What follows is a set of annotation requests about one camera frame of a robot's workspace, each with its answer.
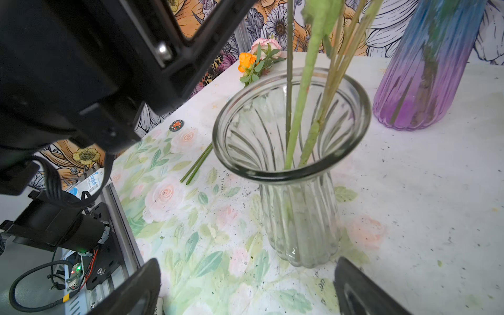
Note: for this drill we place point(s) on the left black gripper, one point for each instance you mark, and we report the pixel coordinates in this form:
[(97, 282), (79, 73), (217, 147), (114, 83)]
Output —
[(81, 68)]

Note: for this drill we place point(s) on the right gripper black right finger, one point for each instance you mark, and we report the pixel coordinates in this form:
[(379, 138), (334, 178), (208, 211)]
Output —
[(358, 294)]

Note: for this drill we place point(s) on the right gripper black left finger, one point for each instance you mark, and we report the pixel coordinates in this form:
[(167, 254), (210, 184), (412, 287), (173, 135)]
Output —
[(137, 295)]

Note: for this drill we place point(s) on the clear glass vase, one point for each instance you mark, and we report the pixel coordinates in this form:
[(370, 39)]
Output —
[(299, 205)]

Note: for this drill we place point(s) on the pink peony orange bunch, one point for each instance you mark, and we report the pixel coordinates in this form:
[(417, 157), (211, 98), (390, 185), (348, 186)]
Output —
[(259, 60)]

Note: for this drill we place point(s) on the purple blue glass vase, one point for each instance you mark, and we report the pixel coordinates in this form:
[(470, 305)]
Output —
[(423, 76)]

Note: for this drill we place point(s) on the single white bud stem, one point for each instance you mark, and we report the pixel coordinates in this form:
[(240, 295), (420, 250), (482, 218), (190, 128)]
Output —
[(290, 31)]

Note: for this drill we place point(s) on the white small flower stem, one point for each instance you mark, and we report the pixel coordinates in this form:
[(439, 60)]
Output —
[(322, 16)]

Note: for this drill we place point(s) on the orange yellow ranunculus bunch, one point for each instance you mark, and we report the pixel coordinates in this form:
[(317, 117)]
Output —
[(341, 45)]

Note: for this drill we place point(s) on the green circuit board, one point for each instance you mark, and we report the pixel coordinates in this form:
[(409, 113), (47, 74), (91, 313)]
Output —
[(74, 281)]

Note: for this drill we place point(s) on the small round orange sticker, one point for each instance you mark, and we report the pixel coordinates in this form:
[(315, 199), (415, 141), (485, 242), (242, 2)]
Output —
[(177, 125)]

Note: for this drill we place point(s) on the white blue surgical packet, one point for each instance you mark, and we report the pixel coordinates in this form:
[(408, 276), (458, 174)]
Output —
[(90, 184)]

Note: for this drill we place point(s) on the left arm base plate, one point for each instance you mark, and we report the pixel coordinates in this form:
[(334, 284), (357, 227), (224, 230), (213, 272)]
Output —
[(109, 256)]

